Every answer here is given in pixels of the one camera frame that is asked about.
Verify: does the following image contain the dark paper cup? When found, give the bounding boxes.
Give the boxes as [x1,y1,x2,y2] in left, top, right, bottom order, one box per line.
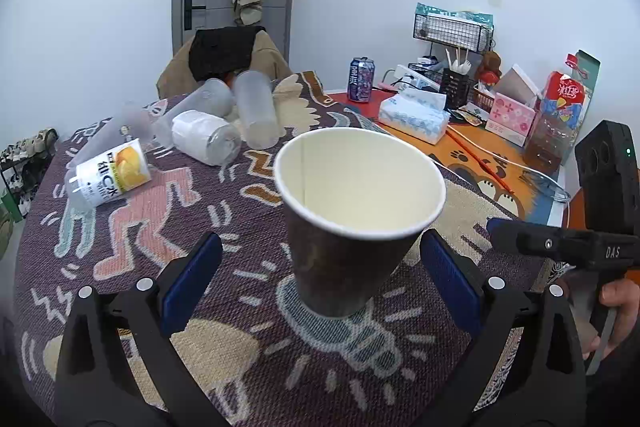
[273,127,446,317]

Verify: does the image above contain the frosted plastic cup left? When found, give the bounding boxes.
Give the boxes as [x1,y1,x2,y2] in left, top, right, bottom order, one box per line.
[66,104,154,170]

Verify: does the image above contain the frosted plastic cup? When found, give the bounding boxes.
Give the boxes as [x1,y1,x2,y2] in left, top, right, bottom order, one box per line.
[232,70,280,150]
[153,78,233,147]
[66,104,154,170]

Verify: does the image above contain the frosted plastic cup middle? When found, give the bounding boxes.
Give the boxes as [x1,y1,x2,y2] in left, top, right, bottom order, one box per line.
[153,78,233,147]

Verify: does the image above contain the frosted plastic cup right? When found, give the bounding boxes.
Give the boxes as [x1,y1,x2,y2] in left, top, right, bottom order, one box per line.
[232,70,280,150]

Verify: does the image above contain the person's right hand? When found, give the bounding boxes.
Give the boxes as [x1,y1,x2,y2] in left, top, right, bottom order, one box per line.
[600,279,640,358]

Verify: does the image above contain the clear plastic jar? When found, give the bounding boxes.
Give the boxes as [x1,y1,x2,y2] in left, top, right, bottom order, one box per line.
[524,109,579,174]

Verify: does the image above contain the red snack bag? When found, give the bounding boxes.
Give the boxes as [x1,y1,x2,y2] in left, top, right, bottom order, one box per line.
[540,72,585,129]

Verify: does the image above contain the orange cat table mat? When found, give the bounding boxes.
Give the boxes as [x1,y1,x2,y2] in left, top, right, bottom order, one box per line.
[326,89,572,228]

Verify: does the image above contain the pink floral box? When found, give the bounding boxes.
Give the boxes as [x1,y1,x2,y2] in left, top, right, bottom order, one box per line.
[485,93,536,146]

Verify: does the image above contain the red stick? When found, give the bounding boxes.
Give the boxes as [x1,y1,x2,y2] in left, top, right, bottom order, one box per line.
[446,126,514,195]

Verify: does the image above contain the brown plush toy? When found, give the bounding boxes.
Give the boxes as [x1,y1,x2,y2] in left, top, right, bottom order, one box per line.
[475,51,502,87]

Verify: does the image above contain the black utensil holder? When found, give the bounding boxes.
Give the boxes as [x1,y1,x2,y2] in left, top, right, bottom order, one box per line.
[439,68,473,109]

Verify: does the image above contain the patterned purple woven tablecloth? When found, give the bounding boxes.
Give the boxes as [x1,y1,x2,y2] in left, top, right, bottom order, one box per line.
[12,70,566,427]

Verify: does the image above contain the tissue pack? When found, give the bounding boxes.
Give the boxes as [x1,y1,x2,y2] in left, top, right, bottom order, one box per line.
[378,88,450,145]

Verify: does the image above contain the orange label plastic bottle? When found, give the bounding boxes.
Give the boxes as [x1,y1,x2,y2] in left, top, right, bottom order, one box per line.
[65,139,152,211]

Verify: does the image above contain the white power strip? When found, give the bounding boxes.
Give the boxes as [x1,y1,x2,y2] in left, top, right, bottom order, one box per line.
[393,64,439,92]

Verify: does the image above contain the shoe rack with shoes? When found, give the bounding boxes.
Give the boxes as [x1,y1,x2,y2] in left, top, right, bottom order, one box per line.
[1,128,58,222]

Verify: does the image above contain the purple drink can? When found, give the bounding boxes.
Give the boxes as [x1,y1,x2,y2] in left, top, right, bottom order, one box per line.
[347,56,375,103]

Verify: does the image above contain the black garment on chair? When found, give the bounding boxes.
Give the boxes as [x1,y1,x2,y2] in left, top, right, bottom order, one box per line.
[189,26,264,81]

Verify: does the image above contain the white cable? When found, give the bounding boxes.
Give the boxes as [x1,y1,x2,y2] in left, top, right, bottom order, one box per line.
[447,123,573,204]

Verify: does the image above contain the black wire basket shelf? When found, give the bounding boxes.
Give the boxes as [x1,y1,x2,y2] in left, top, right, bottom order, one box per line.
[413,13,494,54]

